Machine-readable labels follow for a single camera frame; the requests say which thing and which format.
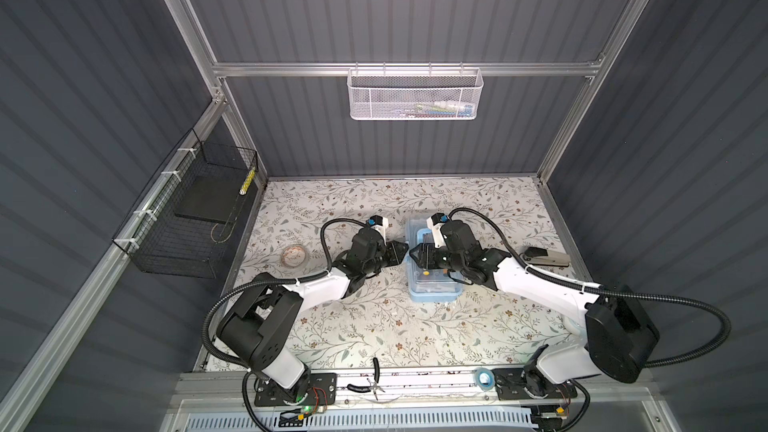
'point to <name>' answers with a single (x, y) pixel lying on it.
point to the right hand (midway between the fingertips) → (419, 254)
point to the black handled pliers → (373, 386)
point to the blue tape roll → (484, 378)
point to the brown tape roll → (294, 255)
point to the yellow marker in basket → (247, 181)
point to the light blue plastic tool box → (436, 291)
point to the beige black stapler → (545, 256)
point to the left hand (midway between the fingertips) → (409, 247)
